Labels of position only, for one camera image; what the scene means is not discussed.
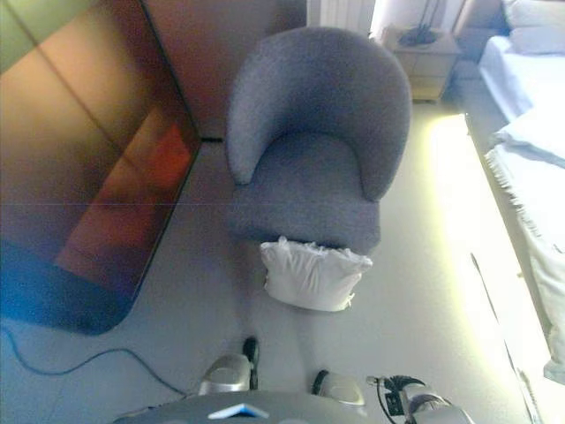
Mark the dark right robot hand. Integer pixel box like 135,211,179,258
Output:
365,374,427,398

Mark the white frilled cushion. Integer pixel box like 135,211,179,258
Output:
259,236,374,314

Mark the grey robot torso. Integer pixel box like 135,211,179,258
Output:
112,390,376,424

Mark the cream bed quilt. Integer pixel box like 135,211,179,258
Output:
527,238,565,385

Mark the silver left robot leg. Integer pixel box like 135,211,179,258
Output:
197,336,261,397

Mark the white fringed throw blanket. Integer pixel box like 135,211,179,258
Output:
484,145,565,248

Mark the grey upholstered armchair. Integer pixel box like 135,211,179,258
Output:
224,26,412,256

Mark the white folded duvet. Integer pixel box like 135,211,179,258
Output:
487,105,565,171

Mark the light wooden nightstand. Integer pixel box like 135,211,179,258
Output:
386,26,463,105

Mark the white bed sheet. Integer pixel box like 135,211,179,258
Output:
478,34,565,125

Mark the beige upholstered bed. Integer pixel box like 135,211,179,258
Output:
452,0,565,385

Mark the dark glossy table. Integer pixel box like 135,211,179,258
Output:
0,0,203,337

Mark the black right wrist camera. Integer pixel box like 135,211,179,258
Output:
382,388,406,417

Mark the black floor cable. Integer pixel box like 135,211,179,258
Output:
0,326,191,397

